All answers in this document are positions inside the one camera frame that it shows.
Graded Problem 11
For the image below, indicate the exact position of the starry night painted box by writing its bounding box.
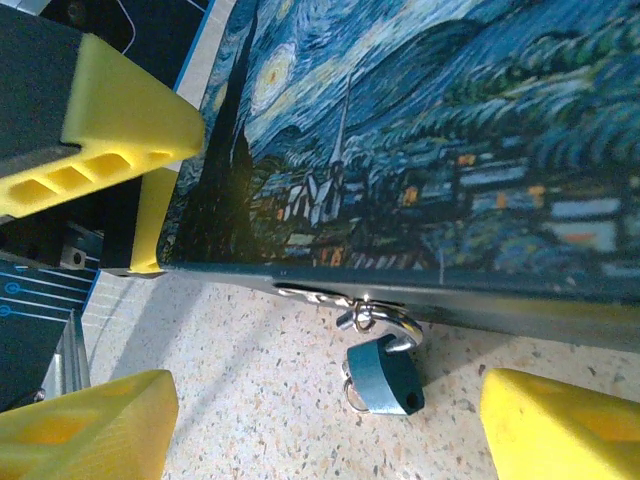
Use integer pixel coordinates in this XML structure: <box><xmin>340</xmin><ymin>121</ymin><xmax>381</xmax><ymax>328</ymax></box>
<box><xmin>157</xmin><ymin>0</ymin><xmax>640</xmax><ymax>352</ymax></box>

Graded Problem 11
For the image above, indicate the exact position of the silver box hasp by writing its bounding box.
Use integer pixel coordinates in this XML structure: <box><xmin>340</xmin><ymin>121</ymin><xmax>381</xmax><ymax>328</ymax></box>
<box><xmin>272</xmin><ymin>282</ymin><xmax>409</xmax><ymax>335</ymax></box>

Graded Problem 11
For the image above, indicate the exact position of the aluminium table side rail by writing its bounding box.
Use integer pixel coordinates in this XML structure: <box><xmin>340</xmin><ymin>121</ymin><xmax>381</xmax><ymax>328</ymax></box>
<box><xmin>37</xmin><ymin>307</ymin><xmax>94</xmax><ymax>402</ymax></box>

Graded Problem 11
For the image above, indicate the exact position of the silver key ring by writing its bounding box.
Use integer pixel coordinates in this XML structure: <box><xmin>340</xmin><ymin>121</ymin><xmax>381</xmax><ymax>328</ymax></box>
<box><xmin>340</xmin><ymin>367</ymin><xmax>374</xmax><ymax>416</ymax></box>

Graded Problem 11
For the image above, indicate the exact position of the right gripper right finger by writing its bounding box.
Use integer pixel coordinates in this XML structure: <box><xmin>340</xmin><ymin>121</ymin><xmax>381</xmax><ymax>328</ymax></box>
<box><xmin>479</xmin><ymin>367</ymin><xmax>640</xmax><ymax>480</ymax></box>

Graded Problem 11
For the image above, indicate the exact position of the small teal padlock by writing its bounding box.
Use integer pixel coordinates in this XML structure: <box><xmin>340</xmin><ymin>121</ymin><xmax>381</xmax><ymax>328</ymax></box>
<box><xmin>344</xmin><ymin>310</ymin><xmax>427</xmax><ymax>418</ymax></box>

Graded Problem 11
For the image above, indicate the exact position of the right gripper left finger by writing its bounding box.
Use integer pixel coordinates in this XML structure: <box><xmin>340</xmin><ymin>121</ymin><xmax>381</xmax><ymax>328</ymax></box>
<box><xmin>0</xmin><ymin>368</ymin><xmax>181</xmax><ymax>480</ymax></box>

